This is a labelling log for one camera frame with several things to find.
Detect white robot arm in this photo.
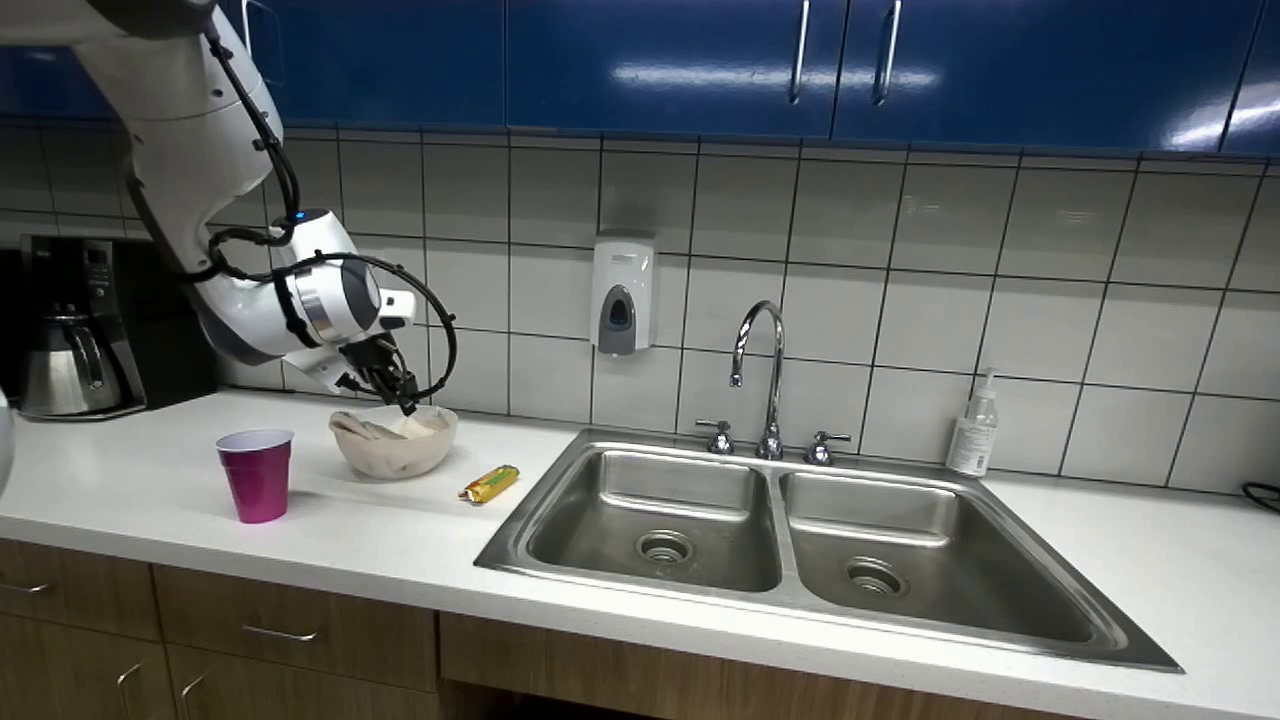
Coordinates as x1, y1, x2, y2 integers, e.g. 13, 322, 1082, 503
0, 0, 425, 411

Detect stainless steel double sink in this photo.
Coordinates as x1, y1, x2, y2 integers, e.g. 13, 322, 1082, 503
476, 430, 1177, 671

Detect magenta plastic cup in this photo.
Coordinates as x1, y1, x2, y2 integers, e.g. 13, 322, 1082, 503
215, 427, 292, 522

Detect black coffee maker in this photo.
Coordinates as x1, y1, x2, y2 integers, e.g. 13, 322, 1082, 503
0, 235, 220, 425

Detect clear plastic bowl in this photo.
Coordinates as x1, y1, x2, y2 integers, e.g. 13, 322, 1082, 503
328, 400, 466, 482

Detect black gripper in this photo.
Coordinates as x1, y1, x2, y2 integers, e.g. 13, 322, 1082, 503
339, 332, 420, 411

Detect wooden lower cabinets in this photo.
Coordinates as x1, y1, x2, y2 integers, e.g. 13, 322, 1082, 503
0, 538, 1045, 720

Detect beige cloth towel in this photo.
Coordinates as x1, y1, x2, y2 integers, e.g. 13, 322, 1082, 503
328, 404, 456, 480

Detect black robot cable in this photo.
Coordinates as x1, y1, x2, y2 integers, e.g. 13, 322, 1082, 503
197, 5, 460, 416

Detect white pump soap bottle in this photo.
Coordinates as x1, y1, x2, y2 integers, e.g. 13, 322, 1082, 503
945, 373, 1002, 476

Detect chrome faucet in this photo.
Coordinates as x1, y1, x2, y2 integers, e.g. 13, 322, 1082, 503
695, 301, 854, 464

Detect white wall soap dispenser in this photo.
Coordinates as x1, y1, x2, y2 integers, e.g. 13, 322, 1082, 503
593, 239, 656, 354

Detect blue upper cabinets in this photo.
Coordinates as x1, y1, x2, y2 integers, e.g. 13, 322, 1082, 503
0, 0, 1280, 158

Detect white wrist camera block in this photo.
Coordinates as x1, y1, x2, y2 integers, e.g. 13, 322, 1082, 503
379, 288, 415, 326

